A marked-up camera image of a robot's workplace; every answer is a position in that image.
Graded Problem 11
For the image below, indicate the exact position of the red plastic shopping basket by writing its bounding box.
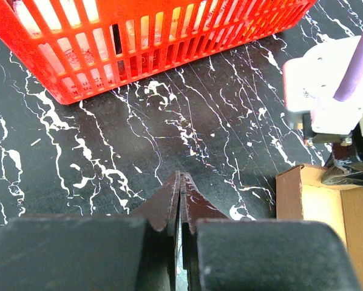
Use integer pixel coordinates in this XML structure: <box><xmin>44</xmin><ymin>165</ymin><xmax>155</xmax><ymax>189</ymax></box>
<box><xmin>0</xmin><ymin>1</ymin><xmax>313</xmax><ymax>105</ymax></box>

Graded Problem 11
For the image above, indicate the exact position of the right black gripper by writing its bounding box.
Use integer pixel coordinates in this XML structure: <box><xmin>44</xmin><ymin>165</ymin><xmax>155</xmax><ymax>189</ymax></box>
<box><xmin>321</xmin><ymin>126</ymin><xmax>363</xmax><ymax>186</ymax></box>

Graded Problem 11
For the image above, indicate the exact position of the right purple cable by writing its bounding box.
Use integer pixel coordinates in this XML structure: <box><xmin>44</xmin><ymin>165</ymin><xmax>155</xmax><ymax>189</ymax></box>
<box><xmin>333</xmin><ymin>12</ymin><xmax>363</xmax><ymax>102</ymax></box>

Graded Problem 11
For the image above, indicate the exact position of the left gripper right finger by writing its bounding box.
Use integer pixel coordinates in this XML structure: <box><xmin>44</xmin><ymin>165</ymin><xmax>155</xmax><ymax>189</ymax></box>
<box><xmin>181</xmin><ymin>173</ymin><xmax>361</xmax><ymax>290</ymax></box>

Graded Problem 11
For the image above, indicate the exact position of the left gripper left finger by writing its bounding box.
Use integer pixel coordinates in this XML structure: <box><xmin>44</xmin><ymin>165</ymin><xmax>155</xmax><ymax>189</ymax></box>
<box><xmin>0</xmin><ymin>172</ymin><xmax>180</xmax><ymax>290</ymax></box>

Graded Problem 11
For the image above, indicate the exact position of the brown cardboard box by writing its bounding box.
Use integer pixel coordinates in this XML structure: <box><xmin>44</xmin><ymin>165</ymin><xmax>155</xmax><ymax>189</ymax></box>
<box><xmin>276</xmin><ymin>164</ymin><xmax>363</xmax><ymax>288</ymax></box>

